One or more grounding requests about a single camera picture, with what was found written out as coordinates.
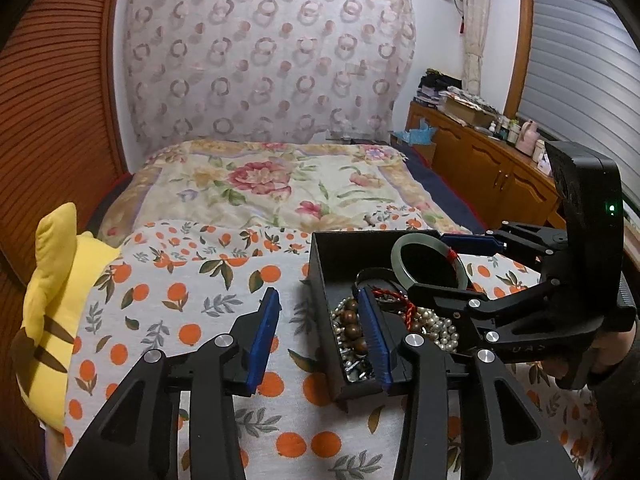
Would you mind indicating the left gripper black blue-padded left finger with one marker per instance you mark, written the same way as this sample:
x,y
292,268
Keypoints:
x,y
135,433

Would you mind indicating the floral quilt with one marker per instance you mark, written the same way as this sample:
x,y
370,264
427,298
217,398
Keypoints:
x,y
311,187

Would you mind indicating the circle-pattern sheer curtain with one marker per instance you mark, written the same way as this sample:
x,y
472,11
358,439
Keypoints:
x,y
280,71

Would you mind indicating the black jewelry box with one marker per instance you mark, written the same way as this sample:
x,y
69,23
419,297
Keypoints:
x,y
341,264

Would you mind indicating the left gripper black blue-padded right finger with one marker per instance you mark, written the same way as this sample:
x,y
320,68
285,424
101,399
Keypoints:
x,y
503,435

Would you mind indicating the wooden slatted wardrobe door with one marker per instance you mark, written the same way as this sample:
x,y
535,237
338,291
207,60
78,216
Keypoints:
x,y
60,143

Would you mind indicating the grey window blind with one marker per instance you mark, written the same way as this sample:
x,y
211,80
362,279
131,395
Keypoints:
x,y
582,82

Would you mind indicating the pink kettle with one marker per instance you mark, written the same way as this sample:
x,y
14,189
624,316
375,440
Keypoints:
x,y
527,138

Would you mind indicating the orange-print white blanket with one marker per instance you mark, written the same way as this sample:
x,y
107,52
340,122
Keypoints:
x,y
177,284

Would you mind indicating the pile of clothes and papers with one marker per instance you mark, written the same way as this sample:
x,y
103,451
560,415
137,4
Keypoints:
x,y
445,94

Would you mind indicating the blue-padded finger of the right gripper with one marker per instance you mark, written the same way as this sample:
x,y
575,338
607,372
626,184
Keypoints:
x,y
474,244

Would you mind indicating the green jade bangle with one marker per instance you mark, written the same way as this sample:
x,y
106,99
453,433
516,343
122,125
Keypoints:
x,y
422,259

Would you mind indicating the wooden sideboard cabinet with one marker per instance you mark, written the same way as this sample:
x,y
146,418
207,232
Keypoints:
x,y
496,181

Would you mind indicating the blue plastic bag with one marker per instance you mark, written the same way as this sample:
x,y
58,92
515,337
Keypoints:
x,y
423,134

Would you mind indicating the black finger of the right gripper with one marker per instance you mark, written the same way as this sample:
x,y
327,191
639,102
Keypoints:
x,y
464,307

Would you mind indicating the person's right hand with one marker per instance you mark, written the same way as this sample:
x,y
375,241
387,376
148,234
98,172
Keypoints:
x,y
609,349

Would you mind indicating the yellow plush toy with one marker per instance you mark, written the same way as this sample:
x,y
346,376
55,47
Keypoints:
x,y
67,266

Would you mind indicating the navy bed sheet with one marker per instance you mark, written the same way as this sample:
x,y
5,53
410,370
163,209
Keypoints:
x,y
452,205

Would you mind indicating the cream window curtain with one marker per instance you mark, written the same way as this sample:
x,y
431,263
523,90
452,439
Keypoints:
x,y
475,17

